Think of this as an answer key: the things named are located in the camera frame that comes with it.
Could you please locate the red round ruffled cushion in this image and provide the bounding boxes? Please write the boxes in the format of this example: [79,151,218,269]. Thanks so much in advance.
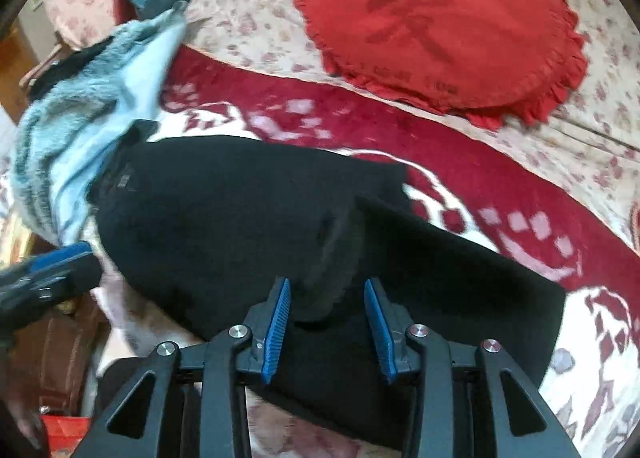
[292,0,588,131]

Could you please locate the brown bag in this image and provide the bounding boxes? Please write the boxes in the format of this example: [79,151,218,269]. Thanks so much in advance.
[15,295,108,414]

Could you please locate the red plastic bag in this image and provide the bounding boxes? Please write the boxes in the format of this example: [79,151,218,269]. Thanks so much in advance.
[40,413,95,455]

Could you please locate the black pants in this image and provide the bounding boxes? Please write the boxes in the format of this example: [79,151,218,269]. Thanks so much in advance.
[87,121,566,451]

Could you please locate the floral bed sheet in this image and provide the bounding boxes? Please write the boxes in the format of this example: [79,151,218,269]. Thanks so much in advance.
[185,0,640,249]

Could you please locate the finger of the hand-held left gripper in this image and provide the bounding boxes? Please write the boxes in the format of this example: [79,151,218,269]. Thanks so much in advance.
[0,242,103,324]

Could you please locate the dark cloth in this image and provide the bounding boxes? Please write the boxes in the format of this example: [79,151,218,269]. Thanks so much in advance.
[27,36,116,100]

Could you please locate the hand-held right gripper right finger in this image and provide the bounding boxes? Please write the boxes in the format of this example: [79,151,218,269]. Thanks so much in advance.
[363,278,583,458]

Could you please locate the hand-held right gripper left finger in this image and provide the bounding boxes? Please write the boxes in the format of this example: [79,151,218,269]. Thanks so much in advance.
[72,277,292,458]

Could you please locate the red and white plush blanket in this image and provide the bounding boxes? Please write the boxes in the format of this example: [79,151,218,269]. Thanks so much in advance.
[85,46,640,458]

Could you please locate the light blue fluffy garment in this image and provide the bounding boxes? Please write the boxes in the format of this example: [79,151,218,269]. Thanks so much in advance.
[11,1,188,246]

